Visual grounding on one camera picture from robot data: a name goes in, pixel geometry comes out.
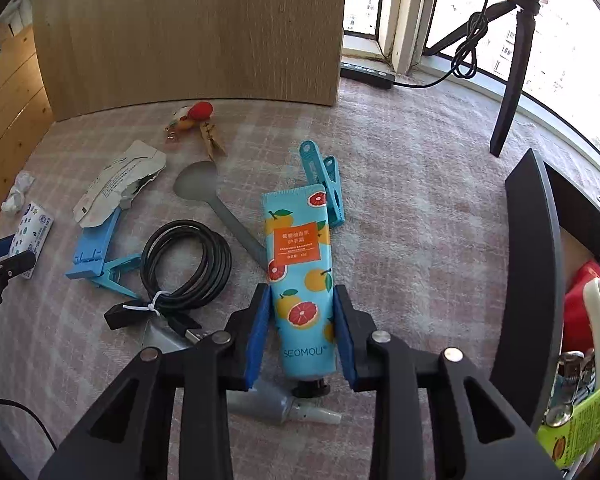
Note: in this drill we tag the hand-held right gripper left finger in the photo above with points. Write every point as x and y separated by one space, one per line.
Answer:
257 340

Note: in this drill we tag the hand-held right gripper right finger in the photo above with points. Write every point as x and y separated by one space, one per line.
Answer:
345 340

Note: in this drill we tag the white blue tissue pack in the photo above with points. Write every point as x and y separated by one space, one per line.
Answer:
32 230

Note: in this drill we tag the clear plastic bag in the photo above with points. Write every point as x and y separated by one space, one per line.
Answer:
17 195

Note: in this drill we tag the fruit print hand cream tube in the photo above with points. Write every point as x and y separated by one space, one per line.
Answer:
295 260

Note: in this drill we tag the torn white paper packet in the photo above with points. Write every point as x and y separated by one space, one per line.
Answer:
115 180

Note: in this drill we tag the black rectangular tray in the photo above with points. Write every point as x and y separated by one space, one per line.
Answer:
535 260

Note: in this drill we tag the patterned white lighter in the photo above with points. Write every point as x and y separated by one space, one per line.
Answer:
570 375

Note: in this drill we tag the green cream tube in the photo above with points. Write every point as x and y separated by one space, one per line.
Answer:
580 420

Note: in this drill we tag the grey blue squeezed tube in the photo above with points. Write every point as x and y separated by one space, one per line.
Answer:
267 402

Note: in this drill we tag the blue clip stand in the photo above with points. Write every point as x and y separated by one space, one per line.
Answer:
105 260

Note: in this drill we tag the blue plastic clothespin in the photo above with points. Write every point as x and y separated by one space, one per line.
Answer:
322 180

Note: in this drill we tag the grey spoon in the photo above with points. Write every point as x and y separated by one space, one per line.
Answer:
195 180

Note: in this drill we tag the red packet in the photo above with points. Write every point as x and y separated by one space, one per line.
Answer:
577 310

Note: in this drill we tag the light oak wood board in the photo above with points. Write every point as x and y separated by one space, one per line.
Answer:
180 35

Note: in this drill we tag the black tripod stand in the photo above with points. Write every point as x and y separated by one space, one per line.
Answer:
510 100

